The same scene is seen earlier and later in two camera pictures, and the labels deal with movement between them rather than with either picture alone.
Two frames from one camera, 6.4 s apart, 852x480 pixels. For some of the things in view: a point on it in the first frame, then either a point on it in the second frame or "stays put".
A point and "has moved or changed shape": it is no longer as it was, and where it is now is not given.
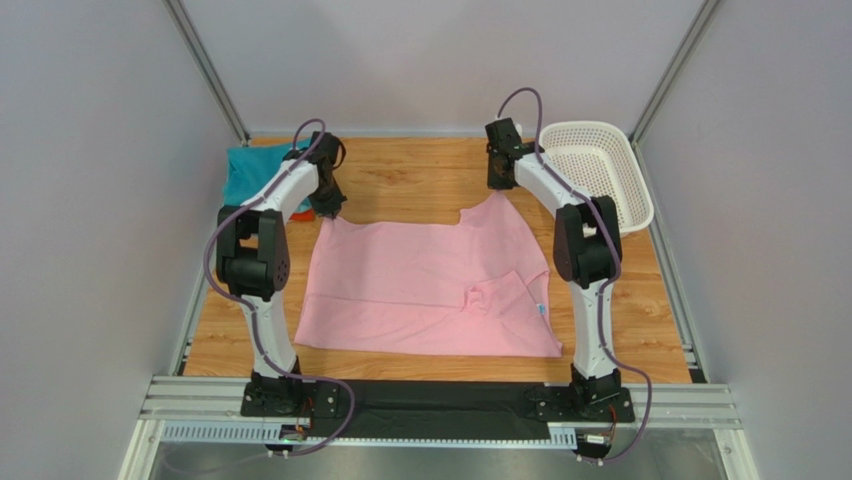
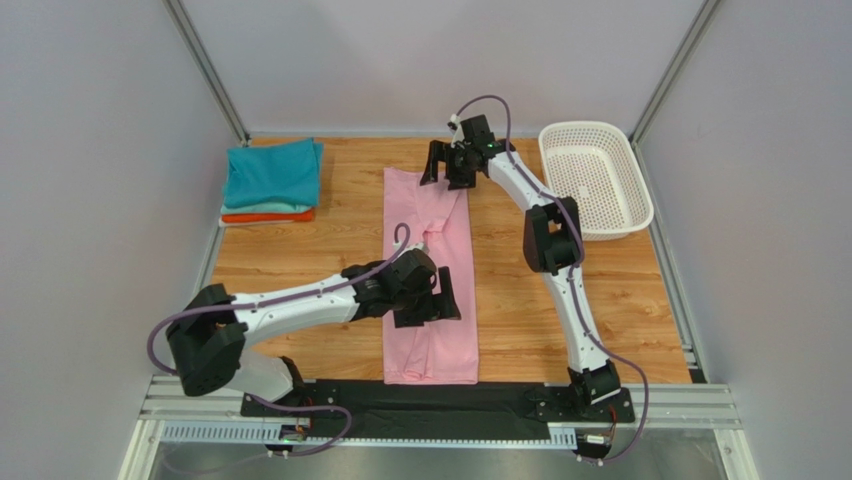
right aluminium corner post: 707,11 stays put
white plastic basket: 598,159 stays put
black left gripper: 331,207 -> 436,307
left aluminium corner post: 206,68 stays put
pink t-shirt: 478,286 has moved or changed shape
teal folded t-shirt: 248,167 stays put
